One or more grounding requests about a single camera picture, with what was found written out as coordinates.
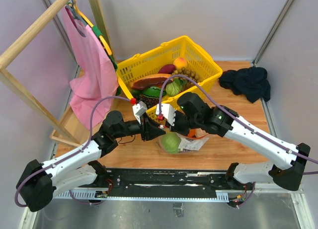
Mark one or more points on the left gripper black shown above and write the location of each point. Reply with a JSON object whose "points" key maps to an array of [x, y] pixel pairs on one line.
{"points": [[148, 130]]}

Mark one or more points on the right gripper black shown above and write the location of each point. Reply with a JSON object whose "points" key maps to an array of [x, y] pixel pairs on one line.
{"points": [[175, 127]]}

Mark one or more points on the orange fruit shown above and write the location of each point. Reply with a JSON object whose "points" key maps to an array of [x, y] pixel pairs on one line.
{"points": [[197, 134]]}

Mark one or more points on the green cabbage back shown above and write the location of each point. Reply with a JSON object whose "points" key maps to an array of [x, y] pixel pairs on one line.
{"points": [[170, 143]]}

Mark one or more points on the green cabbage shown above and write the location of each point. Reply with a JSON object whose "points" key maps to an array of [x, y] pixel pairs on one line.
{"points": [[173, 89], [170, 143]]}

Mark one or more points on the clear zip top bag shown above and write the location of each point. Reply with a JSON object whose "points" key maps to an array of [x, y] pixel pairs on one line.
{"points": [[187, 145]]}

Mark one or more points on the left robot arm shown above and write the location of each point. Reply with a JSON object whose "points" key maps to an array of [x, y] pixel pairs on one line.
{"points": [[41, 182]]}

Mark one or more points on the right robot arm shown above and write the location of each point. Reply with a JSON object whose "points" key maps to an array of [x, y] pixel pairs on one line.
{"points": [[286, 161]]}

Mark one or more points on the black grape bunch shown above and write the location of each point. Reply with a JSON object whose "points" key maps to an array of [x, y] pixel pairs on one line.
{"points": [[149, 101]]}

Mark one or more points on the green cabbage front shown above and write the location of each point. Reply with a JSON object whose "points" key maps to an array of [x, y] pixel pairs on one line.
{"points": [[173, 89]]}

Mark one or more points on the watermelon slice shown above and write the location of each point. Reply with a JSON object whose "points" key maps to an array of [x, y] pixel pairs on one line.
{"points": [[151, 92]]}

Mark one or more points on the purple sweet potato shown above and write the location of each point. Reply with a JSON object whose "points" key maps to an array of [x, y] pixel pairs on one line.
{"points": [[167, 69]]}

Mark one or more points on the peach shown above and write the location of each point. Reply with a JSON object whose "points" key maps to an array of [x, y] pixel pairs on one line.
{"points": [[180, 63]]}

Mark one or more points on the yellow plastic basket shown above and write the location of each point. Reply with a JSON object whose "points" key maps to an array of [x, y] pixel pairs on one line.
{"points": [[150, 63]]}

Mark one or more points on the pink shirt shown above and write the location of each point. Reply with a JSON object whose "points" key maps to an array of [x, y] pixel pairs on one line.
{"points": [[99, 79]]}

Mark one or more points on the dark navy cloth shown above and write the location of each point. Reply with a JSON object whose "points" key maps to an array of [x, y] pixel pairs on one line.
{"points": [[251, 82]]}

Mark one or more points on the wooden clothes rack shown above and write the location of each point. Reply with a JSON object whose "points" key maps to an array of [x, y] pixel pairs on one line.
{"points": [[45, 68]]}

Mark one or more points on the yellow clothes hanger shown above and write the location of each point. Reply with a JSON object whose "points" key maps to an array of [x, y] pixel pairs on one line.
{"points": [[98, 34]]}

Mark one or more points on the grey clothes hanger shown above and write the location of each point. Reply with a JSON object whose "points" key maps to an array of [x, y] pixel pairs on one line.
{"points": [[74, 14]]}

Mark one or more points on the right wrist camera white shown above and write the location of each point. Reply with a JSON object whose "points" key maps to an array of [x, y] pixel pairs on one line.
{"points": [[166, 111]]}

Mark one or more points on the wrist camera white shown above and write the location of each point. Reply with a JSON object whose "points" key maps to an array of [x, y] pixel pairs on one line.
{"points": [[138, 110], [166, 111]]}

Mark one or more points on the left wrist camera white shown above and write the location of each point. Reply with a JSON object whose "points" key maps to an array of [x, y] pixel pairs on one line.
{"points": [[138, 110]]}

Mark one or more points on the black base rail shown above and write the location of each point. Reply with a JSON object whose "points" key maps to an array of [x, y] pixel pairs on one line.
{"points": [[164, 183]]}

